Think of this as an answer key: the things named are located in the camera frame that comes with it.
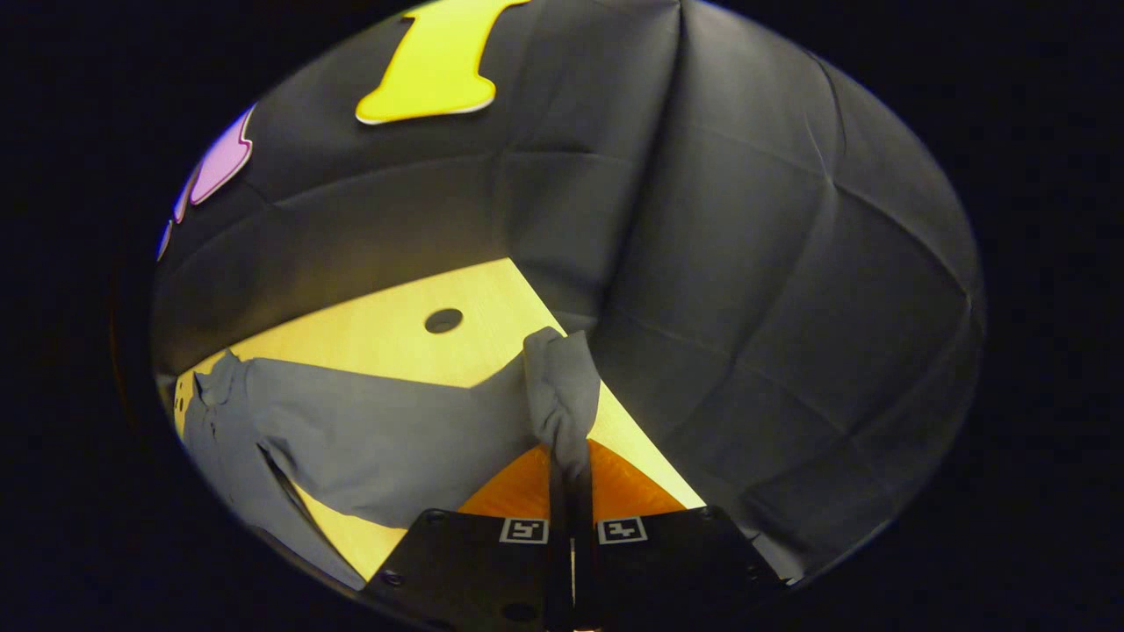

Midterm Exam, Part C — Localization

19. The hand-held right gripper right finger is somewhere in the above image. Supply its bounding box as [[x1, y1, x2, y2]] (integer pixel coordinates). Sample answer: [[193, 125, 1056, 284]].
[[574, 439, 787, 632]]

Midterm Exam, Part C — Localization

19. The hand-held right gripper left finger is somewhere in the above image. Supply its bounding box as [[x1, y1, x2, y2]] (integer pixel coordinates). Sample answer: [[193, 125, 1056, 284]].
[[364, 443, 574, 632]]

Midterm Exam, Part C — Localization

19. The grey long-sleeved shirt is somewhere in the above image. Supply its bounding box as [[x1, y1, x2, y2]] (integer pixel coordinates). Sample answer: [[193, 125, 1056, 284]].
[[180, 327, 602, 590]]

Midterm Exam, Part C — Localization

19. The black backdrop cloth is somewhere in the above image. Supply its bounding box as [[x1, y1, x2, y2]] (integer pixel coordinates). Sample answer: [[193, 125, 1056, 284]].
[[151, 0, 986, 585]]

